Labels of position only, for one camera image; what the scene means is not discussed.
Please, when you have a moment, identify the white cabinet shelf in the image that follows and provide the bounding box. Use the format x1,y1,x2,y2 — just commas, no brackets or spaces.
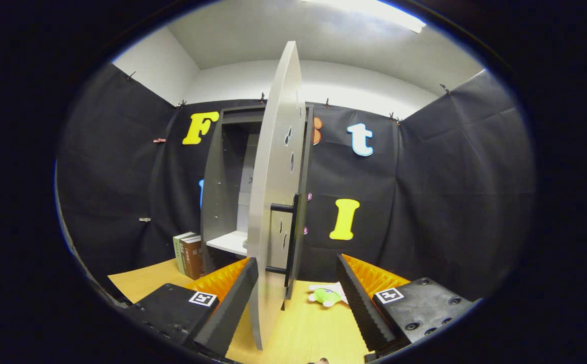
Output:
206,230,249,257

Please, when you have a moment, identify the black backdrop cloth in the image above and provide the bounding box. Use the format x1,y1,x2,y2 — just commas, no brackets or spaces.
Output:
56,63,535,304

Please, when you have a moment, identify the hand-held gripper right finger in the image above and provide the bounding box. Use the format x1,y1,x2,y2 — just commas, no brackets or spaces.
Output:
335,254,478,354

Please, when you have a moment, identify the green plush toy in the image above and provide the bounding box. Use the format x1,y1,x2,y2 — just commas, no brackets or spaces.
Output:
308,282,349,308

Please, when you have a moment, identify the grey cabinet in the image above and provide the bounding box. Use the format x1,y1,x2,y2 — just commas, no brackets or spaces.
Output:
200,105,315,276

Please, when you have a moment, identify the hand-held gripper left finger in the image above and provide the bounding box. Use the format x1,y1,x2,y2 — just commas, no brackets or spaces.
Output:
122,256,260,358

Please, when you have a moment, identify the brown book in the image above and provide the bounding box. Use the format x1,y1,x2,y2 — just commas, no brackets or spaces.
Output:
180,235,206,280

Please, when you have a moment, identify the black door handle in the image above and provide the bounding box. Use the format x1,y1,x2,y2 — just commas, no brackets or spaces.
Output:
265,194,300,300

